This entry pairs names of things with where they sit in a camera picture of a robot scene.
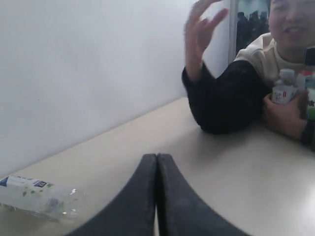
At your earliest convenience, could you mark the black sleeved right forearm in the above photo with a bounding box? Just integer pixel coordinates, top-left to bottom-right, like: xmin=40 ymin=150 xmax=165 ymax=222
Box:
xmin=182 ymin=60 xmax=271 ymax=135

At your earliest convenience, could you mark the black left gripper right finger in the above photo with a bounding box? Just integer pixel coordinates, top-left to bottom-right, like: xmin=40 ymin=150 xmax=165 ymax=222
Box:
xmin=156 ymin=153 xmax=244 ymax=236

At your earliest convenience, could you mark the pink peach soda bottle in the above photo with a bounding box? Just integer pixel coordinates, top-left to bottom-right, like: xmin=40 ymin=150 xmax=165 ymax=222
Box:
xmin=304 ymin=46 xmax=315 ymax=71

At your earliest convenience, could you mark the grey window frame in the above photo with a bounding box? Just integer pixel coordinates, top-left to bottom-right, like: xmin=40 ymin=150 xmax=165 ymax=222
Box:
xmin=228 ymin=0 xmax=238 ymax=63

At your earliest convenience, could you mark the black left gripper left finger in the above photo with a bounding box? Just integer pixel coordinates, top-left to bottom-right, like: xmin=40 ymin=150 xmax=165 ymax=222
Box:
xmin=69 ymin=154 xmax=158 ymax=236

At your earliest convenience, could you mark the clear bottle lime label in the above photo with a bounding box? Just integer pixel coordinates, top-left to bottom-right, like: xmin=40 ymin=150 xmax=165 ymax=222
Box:
xmin=297 ymin=70 xmax=315 ymax=120

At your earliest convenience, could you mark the clear bottle green apple label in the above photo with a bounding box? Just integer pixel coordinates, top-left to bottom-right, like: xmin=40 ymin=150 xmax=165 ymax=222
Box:
xmin=271 ymin=69 xmax=297 ymax=105

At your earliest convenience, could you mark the person's right hand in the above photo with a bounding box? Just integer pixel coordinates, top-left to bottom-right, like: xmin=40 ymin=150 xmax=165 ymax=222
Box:
xmin=184 ymin=0 xmax=228 ymax=82

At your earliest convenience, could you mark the person in cream sweater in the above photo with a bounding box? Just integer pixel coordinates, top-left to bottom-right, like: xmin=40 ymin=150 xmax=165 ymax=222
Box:
xmin=235 ymin=0 xmax=315 ymax=82

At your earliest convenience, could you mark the clear bottle blue white label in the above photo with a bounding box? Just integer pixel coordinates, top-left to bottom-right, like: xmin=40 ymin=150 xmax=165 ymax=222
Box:
xmin=0 ymin=175 xmax=86 ymax=222

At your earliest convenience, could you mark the person's left hand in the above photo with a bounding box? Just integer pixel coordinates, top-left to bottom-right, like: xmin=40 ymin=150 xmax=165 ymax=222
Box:
xmin=262 ymin=91 xmax=308 ymax=140

